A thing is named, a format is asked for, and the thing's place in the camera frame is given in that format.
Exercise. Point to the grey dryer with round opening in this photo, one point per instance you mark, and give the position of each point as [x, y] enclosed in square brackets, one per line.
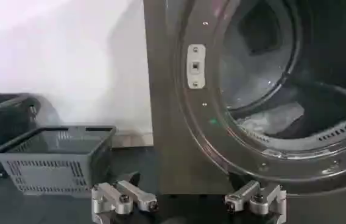
[252, 100]

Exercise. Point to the grey plastic laundry basket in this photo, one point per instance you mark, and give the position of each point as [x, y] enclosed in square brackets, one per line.
[54, 158]

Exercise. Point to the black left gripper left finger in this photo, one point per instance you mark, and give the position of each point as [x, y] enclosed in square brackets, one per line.
[121, 198]

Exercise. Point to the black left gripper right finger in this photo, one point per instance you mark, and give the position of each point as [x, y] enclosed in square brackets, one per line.
[256, 198]

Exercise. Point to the white cloth in drum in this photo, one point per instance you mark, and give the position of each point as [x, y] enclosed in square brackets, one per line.
[272, 119]

